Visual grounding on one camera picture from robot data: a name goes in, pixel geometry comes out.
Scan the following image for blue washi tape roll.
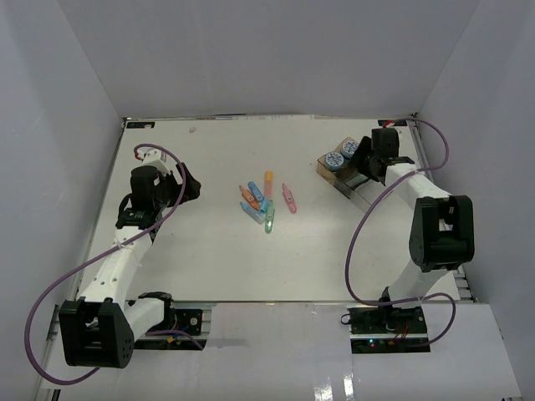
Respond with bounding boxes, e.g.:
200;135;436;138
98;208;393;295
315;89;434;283
324;151;345;172
339;140;359;160

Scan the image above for green cap highlighter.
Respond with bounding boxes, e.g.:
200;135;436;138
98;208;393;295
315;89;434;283
344;174;369;190

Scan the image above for orange cap pink highlighter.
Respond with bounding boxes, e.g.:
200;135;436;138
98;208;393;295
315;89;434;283
264;170;273;200

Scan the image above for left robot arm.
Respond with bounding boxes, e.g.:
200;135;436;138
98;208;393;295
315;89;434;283
59;163;201;368

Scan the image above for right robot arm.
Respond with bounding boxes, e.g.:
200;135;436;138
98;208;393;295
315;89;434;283
349;127;475;333

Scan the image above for grey transparent tray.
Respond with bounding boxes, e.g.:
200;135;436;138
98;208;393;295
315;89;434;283
334;167;369;199

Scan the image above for amber transparent tray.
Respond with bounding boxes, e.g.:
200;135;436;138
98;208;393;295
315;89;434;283
316;137;359;180

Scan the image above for left black corner label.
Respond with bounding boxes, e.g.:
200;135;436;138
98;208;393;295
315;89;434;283
126;121;155;129

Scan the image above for orange correction tape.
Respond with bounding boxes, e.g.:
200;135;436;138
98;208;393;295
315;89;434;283
239;185;261;211

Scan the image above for pink correction tape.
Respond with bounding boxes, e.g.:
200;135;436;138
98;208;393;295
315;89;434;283
282;184;298;214

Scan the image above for green correction tape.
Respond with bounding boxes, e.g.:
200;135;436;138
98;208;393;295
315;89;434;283
264;200;275;234

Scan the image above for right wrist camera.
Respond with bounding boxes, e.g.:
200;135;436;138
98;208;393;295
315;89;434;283
382;120;402;134

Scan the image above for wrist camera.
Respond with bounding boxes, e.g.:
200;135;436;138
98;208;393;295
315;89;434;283
382;120;402;134
134;147;167;170

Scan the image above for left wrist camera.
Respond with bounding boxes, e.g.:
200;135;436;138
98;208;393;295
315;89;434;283
134;147;167;170

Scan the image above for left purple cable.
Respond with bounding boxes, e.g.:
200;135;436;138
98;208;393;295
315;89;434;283
23;144;187;384

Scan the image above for purple cable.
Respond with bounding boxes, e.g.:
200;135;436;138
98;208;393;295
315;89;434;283
23;144;187;384
345;119;457;344

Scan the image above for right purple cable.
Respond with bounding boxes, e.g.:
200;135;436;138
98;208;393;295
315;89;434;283
345;119;457;344

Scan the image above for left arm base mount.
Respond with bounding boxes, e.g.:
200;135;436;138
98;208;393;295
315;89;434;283
135;308;208;351

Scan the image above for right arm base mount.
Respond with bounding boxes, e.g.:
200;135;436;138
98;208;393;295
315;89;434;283
340;307;431;354

